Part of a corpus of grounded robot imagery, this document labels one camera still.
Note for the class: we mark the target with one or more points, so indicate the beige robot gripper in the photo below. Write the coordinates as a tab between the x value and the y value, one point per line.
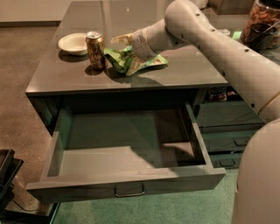
140	44

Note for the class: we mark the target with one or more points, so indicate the green rice chip bag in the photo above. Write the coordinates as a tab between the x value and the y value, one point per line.
126	62

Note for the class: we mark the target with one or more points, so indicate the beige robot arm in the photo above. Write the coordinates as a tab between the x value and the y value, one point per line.
255	78

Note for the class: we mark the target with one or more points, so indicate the snack bag in shelf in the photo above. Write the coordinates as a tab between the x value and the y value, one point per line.
217	94

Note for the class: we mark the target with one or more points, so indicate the open grey top drawer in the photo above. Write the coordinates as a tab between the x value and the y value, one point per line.
90	154

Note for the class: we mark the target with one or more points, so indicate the right upper closed drawer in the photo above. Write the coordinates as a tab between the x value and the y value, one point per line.
224	113

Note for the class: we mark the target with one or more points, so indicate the closed drawer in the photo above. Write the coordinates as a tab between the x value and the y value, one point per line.
224	113
227	141
228	161

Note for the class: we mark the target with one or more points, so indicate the right middle closed drawer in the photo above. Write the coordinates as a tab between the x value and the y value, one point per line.
227	141

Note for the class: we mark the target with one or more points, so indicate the right bottom closed drawer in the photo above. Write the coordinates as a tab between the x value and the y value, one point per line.
228	161

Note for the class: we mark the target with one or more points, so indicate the gold soda can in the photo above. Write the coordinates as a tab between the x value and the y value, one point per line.
95	50

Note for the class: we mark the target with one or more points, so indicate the white bowl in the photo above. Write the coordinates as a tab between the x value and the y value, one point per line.
74	44

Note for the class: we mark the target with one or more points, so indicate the grey cabinet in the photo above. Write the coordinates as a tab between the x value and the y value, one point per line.
56	77

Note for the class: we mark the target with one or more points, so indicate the dark box at back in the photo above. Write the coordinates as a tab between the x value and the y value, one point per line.
231	7

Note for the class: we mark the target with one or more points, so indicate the black cup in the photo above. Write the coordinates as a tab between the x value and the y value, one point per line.
259	36

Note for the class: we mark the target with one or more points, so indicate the glass jar of snacks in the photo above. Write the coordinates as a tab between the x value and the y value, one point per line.
265	12

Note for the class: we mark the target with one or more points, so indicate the black object at left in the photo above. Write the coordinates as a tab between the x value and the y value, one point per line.
9	168

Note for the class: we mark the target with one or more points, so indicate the metal drawer handle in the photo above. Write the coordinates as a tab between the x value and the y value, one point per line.
129	190

